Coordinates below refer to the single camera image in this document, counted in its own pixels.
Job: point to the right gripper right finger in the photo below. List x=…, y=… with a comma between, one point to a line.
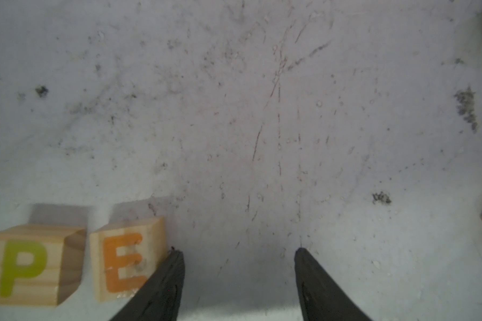
x=319, y=296

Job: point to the wooden block letter P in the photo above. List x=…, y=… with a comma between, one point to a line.
x=40, y=265

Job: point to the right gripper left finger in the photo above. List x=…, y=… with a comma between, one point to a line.
x=160, y=297

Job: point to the wooden block letter E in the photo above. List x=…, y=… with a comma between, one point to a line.
x=124, y=255

